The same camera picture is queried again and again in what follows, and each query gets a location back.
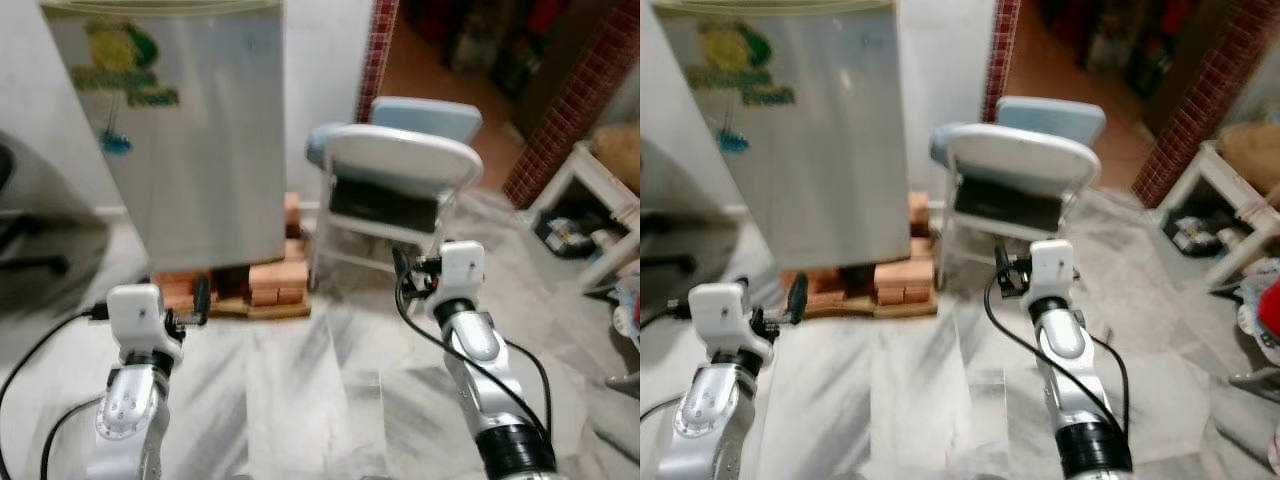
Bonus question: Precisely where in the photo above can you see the silver mini fridge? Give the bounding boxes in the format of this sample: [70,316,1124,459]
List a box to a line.
[40,0,291,276]
[655,0,917,273]

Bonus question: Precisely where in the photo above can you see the white plastic chair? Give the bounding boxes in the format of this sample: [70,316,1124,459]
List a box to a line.
[938,122,1103,293]
[305,122,486,293]

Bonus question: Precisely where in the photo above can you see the black office chair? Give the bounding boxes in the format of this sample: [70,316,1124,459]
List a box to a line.
[0,130,73,283]
[640,205,703,301]

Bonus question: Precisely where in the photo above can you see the red and white toy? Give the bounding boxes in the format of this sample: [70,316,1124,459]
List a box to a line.
[1236,258,1280,369]
[608,278,641,349]

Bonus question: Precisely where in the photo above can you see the black printed box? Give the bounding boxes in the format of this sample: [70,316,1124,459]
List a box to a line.
[1163,213,1219,254]
[534,214,593,259]

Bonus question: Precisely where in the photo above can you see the white wooden table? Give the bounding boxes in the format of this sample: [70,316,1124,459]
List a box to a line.
[1150,138,1280,291]
[528,138,641,293]

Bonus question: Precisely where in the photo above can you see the dark red tiled column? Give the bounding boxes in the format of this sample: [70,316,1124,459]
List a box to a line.
[354,0,402,126]
[980,0,1024,124]

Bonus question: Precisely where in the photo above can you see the brown sack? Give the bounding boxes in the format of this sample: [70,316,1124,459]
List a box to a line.
[590,124,641,193]
[1214,123,1280,193]

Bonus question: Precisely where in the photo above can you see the red brick pillar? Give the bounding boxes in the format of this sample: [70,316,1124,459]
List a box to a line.
[500,0,641,211]
[1130,0,1280,209]

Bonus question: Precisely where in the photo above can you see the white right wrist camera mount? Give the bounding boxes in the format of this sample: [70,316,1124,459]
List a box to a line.
[1029,240,1078,307]
[437,241,488,307]

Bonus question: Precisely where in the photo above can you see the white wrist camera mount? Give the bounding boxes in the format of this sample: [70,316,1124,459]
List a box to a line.
[1029,240,1078,307]
[437,241,488,307]
[687,282,773,367]
[106,284,187,367]

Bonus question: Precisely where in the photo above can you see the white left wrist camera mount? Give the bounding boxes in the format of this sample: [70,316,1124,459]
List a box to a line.
[106,284,187,367]
[687,282,773,367]

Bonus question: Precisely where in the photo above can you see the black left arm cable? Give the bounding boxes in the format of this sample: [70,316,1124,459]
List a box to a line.
[0,304,111,480]

